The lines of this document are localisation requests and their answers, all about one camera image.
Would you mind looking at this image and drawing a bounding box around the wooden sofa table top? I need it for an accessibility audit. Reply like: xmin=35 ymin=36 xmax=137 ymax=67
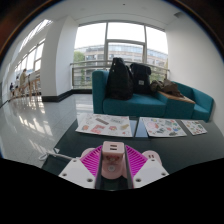
xmin=159 ymin=90 xmax=196 ymax=105

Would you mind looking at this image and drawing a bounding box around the teal sofa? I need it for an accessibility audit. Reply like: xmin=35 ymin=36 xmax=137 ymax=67
xmin=91 ymin=69 xmax=215 ymax=123

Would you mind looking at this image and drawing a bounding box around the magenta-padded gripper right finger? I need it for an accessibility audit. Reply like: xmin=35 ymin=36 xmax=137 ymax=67
xmin=123 ymin=144 xmax=170 ymax=190

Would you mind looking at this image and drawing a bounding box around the large black backpack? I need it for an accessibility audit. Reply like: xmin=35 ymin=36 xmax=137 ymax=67
xmin=105 ymin=57 xmax=135 ymax=101

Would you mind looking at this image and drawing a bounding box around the sticker sheet with small stickers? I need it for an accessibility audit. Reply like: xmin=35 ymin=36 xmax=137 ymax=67
xmin=181 ymin=119 xmax=208 ymax=136

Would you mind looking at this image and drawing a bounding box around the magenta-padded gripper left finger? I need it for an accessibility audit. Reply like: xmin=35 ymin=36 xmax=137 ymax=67
xmin=58 ymin=144 xmax=104 ymax=190

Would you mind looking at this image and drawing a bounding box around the person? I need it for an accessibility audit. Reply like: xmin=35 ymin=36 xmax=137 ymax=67
xmin=18 ymin=68 xmax=30 ymax=96

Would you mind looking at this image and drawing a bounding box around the metal window railing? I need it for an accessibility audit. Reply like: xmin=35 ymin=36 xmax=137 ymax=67
xmin=69 ymin=59 xmax=171 ymax=90

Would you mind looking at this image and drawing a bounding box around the black backpack with label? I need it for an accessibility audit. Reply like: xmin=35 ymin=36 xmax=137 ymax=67
xmin=129 ymin=62 xmax=153 ymax=95

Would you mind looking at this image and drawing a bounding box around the pink charger block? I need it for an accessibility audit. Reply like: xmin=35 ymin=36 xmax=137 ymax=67
xmin=100 ymin=140 xmax=127 ymax=181

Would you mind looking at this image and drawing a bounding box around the sticker sheet with pink circle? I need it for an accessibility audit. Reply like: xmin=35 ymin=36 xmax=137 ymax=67
xmin=139 ymin=116 xmax=188 ymax=138

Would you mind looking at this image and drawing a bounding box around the brown jacket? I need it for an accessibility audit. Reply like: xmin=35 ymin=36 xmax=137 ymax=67
xmin=149 ymin=78 xmax=185 ymax=98

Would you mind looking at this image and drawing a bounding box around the group of wooden stools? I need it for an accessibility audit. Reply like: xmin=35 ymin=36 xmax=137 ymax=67
xmin=19 ymin=77 xmax=43 ymax=102

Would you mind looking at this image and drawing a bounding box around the sticker sheet with brown stickers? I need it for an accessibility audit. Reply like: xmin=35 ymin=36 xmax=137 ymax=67
xmin=75 ymin=113 xmax=133 ymax=138

